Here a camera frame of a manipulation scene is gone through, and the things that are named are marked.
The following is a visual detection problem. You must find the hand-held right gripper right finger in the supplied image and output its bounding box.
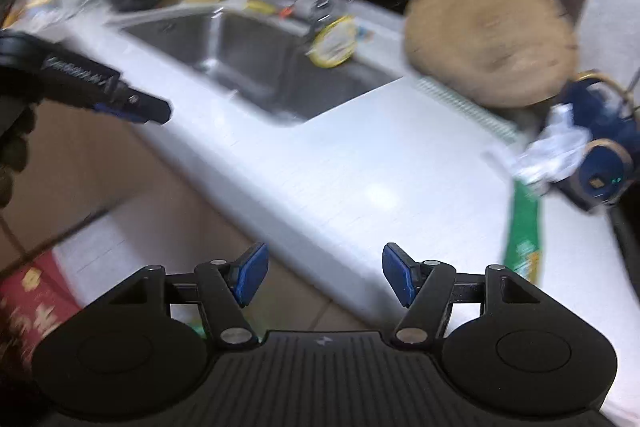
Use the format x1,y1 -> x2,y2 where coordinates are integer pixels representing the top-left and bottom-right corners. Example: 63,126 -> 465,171
382,243 -> 541,349

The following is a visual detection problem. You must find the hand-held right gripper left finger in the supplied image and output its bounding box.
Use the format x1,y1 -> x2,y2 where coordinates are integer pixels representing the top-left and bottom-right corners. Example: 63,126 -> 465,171
110,242 -> 270,349

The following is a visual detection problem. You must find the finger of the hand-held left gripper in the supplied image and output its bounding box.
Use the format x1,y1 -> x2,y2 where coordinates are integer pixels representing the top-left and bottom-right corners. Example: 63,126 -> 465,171
92,82 -> 173,125

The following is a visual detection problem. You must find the green snack packet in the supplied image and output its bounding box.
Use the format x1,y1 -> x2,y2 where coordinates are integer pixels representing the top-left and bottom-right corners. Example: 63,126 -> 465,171
502,184 -> 544,283

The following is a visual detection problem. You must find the person's left hand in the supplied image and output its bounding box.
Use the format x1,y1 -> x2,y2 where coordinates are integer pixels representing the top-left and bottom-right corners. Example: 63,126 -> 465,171
0,102 -> 38,208

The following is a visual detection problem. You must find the brown kitchen cabinet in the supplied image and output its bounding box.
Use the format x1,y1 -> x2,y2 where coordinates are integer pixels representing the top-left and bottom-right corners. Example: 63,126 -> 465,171
0,102 -> 361,333

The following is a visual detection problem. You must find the stainless steel sink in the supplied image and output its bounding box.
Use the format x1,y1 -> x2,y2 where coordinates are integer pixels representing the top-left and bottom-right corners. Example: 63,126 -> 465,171
120,4 -> 401,128

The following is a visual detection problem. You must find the kitchen cleaver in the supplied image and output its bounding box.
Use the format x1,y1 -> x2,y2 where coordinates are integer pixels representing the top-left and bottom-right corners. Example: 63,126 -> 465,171
245,0 -> 303,18

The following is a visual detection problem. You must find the green striped dish cloth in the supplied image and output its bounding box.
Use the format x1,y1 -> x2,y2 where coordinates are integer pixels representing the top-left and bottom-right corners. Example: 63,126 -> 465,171
417,77 -> 521,142

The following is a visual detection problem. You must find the clear plastic bag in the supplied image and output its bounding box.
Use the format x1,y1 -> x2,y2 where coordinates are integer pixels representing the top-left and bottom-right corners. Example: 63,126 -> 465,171
515,104 -> 591,198

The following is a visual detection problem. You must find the red printed box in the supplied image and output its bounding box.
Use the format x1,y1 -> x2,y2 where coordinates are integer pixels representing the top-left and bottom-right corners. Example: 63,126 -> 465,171
0,252 -> 83,358

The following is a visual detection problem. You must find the blue rice cooker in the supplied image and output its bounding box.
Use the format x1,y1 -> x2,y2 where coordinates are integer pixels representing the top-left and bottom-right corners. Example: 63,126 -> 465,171
555,69 -> 640,212

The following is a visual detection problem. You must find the round wooden cutting board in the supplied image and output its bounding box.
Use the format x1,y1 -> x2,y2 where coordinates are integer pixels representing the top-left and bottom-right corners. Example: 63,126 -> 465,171
404,0 -> 578,108

